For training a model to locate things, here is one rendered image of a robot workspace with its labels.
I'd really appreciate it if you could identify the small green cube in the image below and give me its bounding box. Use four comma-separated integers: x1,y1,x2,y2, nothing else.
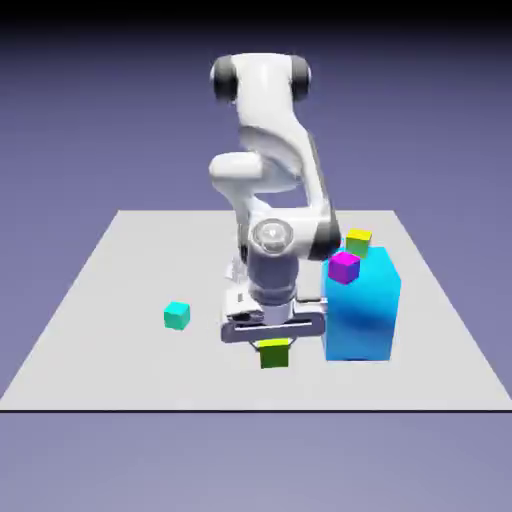
258,338,290,370

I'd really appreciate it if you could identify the small magenta cube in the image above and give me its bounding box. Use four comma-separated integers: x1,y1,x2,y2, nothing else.
327,250,362,286

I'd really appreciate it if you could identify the small teal cube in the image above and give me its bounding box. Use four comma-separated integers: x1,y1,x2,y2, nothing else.
163,301,192,332

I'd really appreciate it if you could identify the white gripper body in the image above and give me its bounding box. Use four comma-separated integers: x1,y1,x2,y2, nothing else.
219,306,328,344

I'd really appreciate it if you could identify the small yellow-green cube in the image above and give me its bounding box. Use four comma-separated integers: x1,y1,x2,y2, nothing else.
345,228,373,259

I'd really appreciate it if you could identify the large blue box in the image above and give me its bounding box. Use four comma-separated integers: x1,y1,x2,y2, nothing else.
322,238,402,363

